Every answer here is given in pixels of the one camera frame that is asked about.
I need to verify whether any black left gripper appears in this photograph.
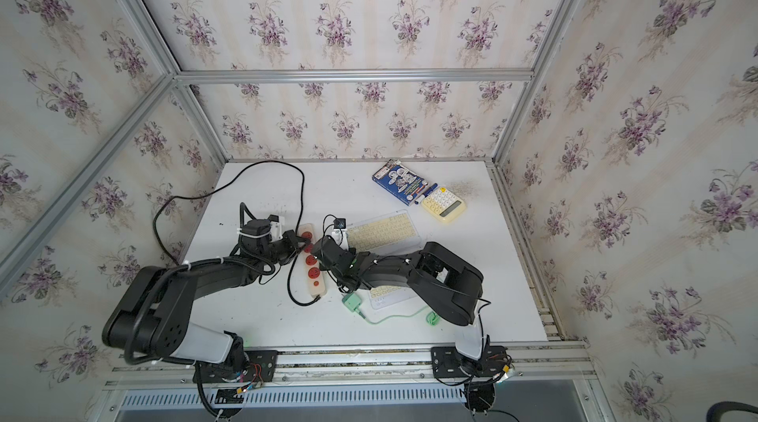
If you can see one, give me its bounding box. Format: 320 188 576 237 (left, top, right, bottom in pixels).
259 231 311 268

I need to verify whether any light green usb charger plug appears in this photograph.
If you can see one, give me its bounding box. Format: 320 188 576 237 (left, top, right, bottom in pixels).
341 293 362 313

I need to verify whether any light green usb cable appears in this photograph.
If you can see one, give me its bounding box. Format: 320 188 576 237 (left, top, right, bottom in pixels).
354 302 440 327

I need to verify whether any white keyboard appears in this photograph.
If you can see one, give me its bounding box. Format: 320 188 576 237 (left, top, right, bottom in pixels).
369 286 417 311
345 210 422 255

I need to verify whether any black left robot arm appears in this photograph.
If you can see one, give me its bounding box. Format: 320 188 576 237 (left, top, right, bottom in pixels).
102 204 311 373

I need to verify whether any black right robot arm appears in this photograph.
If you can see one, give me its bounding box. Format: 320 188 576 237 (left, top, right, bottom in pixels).
306 236 491 363

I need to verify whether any blue treehouse book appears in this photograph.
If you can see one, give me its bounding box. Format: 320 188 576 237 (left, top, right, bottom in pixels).
371 159 430 206

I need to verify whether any yellow calculator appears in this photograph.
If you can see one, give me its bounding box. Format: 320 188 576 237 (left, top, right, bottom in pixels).
420 187 467 224

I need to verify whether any blue marker pen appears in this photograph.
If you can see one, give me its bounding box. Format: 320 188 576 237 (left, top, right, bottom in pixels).
415 183 438 205

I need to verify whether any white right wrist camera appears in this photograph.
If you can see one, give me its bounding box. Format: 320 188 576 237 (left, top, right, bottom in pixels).
330 217 347 246

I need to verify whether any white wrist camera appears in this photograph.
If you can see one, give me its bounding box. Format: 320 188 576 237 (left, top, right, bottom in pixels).
268 215 285 242
330 217 347 246

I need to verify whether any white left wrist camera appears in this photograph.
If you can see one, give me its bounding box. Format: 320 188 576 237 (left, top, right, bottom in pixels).
268 215 285 242

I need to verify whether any black power cable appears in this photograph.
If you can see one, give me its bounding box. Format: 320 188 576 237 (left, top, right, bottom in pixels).
152 159 324 308

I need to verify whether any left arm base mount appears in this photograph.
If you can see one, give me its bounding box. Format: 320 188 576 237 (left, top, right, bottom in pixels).
193 350 280 421

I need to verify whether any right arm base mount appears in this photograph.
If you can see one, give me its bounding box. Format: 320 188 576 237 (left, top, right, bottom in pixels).
430 345 514 415

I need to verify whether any aluminium frame rail base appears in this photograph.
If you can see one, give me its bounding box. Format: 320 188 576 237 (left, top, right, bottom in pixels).
85 341 615 421

